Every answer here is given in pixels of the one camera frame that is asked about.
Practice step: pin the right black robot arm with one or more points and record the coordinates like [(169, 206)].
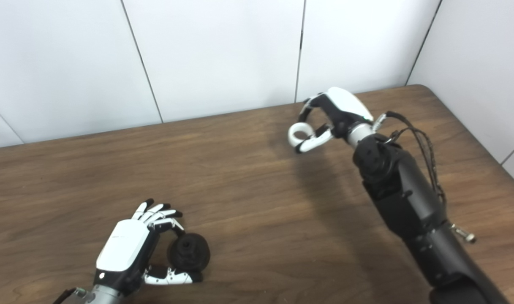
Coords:
[(409, 198)]

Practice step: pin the round black part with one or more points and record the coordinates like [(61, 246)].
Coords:
[(191, 253)]

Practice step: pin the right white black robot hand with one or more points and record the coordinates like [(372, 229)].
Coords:
[(345, 105)]

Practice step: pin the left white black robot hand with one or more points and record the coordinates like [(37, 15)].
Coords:
[(123, 249)]

